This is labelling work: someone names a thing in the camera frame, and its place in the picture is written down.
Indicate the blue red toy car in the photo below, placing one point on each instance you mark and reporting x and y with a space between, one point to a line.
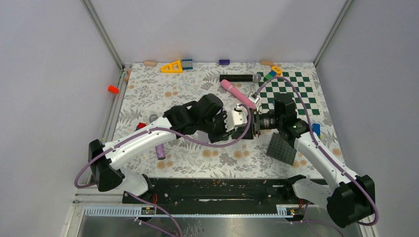
141 125

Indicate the multicolour brick stack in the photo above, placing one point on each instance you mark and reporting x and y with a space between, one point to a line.
316 129

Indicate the red plastic cylinder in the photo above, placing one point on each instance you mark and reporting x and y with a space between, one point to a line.
113 89

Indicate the light wooden block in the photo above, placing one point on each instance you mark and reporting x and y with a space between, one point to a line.
150 63

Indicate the purple flat toy brick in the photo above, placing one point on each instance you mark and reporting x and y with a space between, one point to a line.
224 62

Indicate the black microphone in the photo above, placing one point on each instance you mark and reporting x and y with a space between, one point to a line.
241 78

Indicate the pink microphone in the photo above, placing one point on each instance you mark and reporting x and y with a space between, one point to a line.
228 86

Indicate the green blue toy brick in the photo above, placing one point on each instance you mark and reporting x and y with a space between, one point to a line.
269 76

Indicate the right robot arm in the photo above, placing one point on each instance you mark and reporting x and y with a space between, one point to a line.
348 197

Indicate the dark grey studded baseplate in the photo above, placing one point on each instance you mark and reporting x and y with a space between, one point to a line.
280 150

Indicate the yellow triangle shape toy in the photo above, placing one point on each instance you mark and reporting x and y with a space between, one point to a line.
174 67

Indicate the wooden block by rail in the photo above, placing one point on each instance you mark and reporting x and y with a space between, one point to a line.
128 72

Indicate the orange yellow ring toy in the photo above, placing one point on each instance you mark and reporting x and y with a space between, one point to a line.
276 71

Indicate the wooden block back right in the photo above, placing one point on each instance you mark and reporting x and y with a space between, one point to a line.
267 63

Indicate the aluminium side rail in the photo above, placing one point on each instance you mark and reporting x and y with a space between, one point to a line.
112 115

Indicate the grey and blue brick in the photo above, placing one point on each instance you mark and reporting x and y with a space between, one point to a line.
187 64

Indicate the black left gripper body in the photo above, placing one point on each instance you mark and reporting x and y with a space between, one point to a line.
216 127

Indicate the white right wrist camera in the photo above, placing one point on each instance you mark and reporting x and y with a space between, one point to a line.
256 100

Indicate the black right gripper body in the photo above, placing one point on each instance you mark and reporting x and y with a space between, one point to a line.
268 121

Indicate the green white chessboard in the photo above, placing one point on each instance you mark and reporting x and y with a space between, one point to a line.
301 86

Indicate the purple glitter microphone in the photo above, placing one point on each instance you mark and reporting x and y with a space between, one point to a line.
160 150

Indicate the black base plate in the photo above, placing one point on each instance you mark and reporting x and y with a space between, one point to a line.
213 196

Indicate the floral patterned table mat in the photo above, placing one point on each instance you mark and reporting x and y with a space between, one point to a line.
151 92

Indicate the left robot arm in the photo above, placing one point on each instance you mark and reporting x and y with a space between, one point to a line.
106 160

